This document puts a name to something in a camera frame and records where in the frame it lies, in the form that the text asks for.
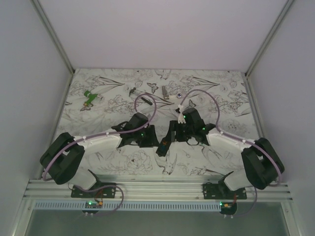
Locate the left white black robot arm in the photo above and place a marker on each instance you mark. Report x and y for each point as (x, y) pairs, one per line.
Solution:
(62, 159)

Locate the white slotted cable duct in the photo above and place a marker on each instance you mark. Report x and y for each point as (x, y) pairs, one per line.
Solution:
(130, 206)

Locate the aluminium rail frame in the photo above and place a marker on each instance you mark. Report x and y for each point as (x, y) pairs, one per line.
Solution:
(170, 190)

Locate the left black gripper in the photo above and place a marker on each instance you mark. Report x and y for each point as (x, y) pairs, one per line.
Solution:
(151, 140)

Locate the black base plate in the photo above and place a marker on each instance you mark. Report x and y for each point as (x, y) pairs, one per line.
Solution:
(219, 191)
(101, 190)

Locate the floral printed table mat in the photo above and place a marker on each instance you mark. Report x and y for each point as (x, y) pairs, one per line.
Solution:
(219, 96)

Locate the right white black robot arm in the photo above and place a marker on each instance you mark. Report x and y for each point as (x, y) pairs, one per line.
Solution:
(261, 163)

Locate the left small circuit board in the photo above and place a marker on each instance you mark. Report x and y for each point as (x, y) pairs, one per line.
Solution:
(93, 204)

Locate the small black hammer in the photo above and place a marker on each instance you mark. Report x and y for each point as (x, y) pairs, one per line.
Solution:
(135, 93)

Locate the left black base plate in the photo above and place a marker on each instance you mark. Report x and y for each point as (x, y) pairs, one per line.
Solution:
(101, 190)

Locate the small circuit board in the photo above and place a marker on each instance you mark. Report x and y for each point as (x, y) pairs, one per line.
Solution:
(93, 204)
(228, 208)

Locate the grey metal clip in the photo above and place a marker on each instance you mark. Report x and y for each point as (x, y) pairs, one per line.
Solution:
(165, 93)

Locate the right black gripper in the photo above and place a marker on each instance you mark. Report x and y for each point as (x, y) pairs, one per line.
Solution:
(174, 126)

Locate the green plastic connector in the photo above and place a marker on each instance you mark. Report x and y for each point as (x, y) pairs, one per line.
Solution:
(89, 102)

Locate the black fuse box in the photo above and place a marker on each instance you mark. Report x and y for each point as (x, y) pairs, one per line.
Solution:
(163, 147)

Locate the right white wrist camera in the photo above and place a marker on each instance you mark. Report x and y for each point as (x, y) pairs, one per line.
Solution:
(179, 111)

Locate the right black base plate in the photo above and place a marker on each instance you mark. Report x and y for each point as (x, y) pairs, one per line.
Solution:
(219, 191)

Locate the right small circuit board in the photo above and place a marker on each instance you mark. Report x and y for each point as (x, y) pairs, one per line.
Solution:
(228, 208)

